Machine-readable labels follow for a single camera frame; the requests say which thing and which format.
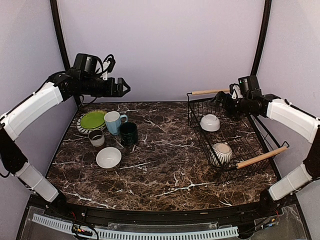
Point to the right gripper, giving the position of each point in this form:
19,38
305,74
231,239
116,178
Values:
227,100

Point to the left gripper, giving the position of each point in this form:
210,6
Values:
111,91

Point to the light blue mug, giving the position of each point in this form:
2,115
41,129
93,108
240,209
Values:
113,121

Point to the dark green cup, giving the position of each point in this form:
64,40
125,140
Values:
129,133

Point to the lime green plastic plate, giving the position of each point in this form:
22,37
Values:
93,120

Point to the white ceramic bowl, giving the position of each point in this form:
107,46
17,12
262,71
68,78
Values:
210,123

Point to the brown ceramic cup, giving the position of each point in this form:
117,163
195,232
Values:
97,139

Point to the striped ceramic bowl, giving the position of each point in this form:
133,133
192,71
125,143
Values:
220,154

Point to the white blue striped plate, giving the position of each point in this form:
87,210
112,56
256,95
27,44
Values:
82,129

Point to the beige ceramic bowl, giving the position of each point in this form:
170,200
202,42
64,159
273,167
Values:
109,158

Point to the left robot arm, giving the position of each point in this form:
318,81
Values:
13,123

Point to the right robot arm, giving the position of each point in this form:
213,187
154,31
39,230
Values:
280,110

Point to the grey deer pattern plate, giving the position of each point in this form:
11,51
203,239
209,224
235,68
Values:
77,125

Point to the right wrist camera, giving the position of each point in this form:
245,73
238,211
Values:
247,87

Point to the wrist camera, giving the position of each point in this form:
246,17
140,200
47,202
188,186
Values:
247,87
91,66

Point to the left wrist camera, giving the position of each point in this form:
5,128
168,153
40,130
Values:
91,66

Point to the rear wooden rack handle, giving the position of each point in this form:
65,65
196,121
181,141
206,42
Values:
211,91

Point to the wooden rack handle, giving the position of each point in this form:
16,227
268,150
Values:
261,157
211,91

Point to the black wire dish rack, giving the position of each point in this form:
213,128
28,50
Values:
247,137

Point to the front wooden rack handle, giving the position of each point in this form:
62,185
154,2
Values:
261,157

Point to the right black frame post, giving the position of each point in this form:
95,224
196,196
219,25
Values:
262,37

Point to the black frame post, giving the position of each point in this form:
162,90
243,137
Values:
60,35
262,37

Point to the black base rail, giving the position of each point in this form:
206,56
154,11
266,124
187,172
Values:
234,215

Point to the left black frame post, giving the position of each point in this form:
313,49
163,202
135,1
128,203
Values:
60,35

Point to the white slotted cable duct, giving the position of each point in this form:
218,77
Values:
119,231

